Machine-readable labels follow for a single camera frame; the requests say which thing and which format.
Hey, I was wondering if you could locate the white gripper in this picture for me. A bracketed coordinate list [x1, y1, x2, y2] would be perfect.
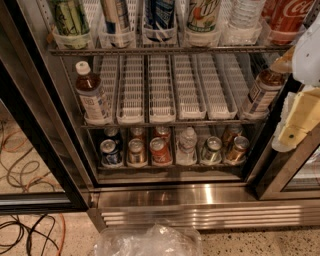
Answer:
[270, 14, 320, 152]

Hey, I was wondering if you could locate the clear water bottle top shelf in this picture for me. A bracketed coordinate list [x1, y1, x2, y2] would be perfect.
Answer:
[229, 0, 266, 29]

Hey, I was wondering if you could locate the right tea bottle white cap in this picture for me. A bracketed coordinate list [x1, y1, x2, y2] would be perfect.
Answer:
[242, 68, 287, 114]

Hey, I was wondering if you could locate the tea bottle white cap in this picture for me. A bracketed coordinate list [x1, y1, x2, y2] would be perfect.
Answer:
[242, 68, 287, 114]
[75, 61, 110, 125]

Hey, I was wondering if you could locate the right fridge glass door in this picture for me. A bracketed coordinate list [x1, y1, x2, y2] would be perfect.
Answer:
[256, 124, 320, 200]

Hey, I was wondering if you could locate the fridge glass door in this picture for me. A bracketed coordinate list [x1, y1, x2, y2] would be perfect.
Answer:
[256, 124, 320, 200]
[0, 0, 91, 214]

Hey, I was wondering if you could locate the water bottle bottom shelf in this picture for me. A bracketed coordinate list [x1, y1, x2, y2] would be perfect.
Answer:
[176, 127, 197, 166]

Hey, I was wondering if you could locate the blue white can top shelf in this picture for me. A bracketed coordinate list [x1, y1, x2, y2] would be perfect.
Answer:
[144, 0, 175, 42]

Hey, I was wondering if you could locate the left tea bottle white cap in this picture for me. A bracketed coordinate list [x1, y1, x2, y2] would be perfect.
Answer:
[75, 61, 110, 125]

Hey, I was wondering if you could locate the green can top shelf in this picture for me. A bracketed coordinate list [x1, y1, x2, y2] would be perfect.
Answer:
[49, 0, 90, 50]

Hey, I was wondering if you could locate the left fridge glass door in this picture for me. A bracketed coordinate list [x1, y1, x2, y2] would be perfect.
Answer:
[0, 0, 91, 214]

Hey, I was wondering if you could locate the red coca-cola can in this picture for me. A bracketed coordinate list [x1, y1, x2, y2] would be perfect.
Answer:
[259, 0, 315, 45]

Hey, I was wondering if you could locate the gold can rear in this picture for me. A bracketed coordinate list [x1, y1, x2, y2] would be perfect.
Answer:
[222, 124, 243, 148]

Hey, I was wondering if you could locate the gold can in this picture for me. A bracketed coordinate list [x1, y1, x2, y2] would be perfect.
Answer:
[225, 136, 250, 162]
[222, 124, 243, 148]

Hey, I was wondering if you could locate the white tray lane five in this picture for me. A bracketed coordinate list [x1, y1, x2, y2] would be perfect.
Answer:
[197, 54, 237, 120]

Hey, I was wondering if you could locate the gold can front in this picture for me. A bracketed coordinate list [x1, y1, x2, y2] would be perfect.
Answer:
[225, 136, 250, 162]

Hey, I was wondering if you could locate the green silver can bottom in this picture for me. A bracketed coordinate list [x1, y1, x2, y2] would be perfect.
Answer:
[201, 136, 222, 165]

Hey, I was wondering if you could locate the white tray lane four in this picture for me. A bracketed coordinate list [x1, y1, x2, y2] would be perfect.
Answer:
[172, 55, 206, 120]

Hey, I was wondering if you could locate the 7up can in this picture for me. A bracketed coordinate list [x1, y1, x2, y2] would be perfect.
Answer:
[186, 0, 221, 33]

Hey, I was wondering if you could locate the white tray lane three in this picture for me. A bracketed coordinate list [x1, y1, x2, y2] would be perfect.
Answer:
[148, 55, 176, 123]

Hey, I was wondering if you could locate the red can rear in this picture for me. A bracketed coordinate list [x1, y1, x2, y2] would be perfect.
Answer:
[153, 126, 171, 142]

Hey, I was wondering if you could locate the red can front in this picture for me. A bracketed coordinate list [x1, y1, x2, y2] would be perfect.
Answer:
[150, 137, 171, 164]

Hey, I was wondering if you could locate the brown can rear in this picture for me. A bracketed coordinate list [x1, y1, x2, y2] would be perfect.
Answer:
[130, 127, 146, 141]

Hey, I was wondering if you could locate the brown can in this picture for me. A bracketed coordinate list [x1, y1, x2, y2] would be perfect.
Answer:
[130, 127, 146, 141]
[128, 139, 146, 164]

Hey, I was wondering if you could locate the white tray lane two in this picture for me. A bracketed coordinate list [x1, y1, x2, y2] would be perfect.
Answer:
[116, 56, 144, 124]

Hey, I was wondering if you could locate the brown can front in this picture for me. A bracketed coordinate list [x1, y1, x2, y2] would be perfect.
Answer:
[128, 139, 146, 164]

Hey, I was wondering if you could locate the dark can rear left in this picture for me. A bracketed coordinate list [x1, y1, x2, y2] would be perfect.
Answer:
[104, 127, 122, 144]

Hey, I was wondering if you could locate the slim blue silver can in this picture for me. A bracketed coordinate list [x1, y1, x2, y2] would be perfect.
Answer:
[100, 0, 131, 48]

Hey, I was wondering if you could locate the blue pepsi can front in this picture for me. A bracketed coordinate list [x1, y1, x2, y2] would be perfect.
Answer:
[100, 139, 122, 166]

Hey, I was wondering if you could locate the clear plastic bin with bag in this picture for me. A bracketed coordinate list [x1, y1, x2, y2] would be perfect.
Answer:
[94, 224, 203, 256]

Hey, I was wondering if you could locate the middle wire shelf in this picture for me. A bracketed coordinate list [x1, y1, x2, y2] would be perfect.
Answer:
[81, 119, 266, 129]

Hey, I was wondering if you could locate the wire shelf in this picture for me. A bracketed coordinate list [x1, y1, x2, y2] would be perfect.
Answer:
[81, 119, 266, 129]
[49, 45, 291, 56]

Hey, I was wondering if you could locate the top wire shelf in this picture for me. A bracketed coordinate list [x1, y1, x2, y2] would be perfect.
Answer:
[49, 45, 291, 56]

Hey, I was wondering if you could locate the orange cable on floor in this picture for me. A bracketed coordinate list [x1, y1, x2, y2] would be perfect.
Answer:
[54, 213, 67, 256]

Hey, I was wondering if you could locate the black cable on floor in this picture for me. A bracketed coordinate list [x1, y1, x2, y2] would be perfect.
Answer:
[0, 213, 60, 256]

